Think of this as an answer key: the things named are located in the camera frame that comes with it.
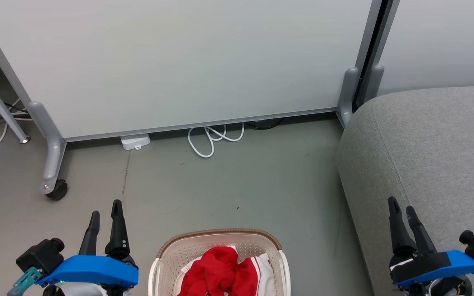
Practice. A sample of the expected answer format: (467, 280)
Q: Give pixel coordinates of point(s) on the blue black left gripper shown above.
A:
(93, 270)

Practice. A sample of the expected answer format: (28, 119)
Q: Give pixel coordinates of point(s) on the cream plastic laundry basket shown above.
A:
(204, 246)

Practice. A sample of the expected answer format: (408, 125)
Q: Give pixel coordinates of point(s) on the black caster wheel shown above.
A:
(59, 190)

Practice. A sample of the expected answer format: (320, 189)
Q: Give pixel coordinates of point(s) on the red and white garment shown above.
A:
(216, 273)

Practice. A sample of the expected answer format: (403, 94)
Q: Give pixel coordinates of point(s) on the white power adapter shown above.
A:
(135, 141)

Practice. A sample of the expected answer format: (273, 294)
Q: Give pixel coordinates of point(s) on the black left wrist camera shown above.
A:
(41, 255)

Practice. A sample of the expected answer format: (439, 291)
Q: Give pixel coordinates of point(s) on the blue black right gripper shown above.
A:
(434, 265)

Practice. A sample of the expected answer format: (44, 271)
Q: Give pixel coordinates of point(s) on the white partition panel grey frame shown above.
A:
(187, 61)

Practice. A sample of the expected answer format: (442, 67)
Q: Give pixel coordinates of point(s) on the grey partition leg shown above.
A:
(347, 94)
(373, 82)
(52, 152)

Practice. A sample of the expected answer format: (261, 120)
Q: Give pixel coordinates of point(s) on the grey fabric sofa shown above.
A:
(430, 156)

